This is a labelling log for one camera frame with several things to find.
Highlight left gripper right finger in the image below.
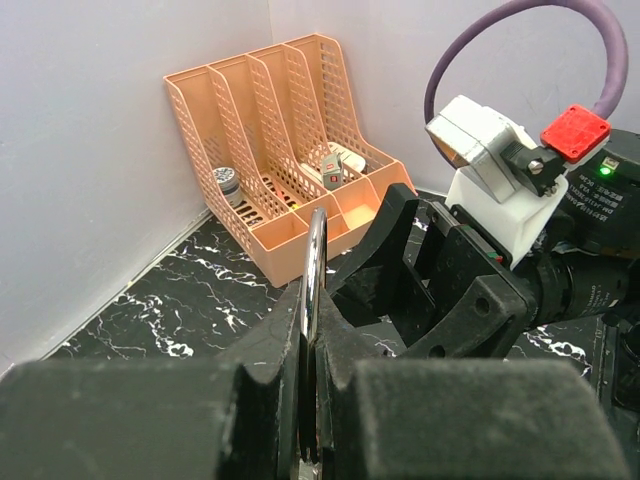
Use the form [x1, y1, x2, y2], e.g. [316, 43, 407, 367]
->
[316, 293, 630, 479]

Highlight large silver keyring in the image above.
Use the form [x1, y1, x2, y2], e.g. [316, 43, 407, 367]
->
[298, 207, 328, 466]

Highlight white grey packaged item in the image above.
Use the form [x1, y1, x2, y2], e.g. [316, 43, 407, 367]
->
[320, 152, 344, 191]

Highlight small round grey jar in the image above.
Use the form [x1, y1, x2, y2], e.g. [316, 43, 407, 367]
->
[213, 167, 244, 208]

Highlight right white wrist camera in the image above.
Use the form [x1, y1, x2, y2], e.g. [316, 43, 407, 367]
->
[426, 95, 568, 269]

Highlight orange plastic file organizer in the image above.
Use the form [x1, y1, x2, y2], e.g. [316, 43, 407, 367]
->
[165, 34, 410, 287]

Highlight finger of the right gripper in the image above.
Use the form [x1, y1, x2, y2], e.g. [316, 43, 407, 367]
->
[402, 275, 527, 359]
[328, 183, 419, 325]

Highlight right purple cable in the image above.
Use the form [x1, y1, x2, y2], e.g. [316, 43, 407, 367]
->
[423, 0, 630, 126]

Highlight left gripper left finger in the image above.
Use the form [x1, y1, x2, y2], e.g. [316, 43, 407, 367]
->
[1, 283, 300, 479]

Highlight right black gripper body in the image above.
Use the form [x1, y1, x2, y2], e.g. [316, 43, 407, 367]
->
[407, 202, 639, 358]

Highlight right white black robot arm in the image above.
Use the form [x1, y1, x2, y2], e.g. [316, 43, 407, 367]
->
[328, 129, 639, 411]

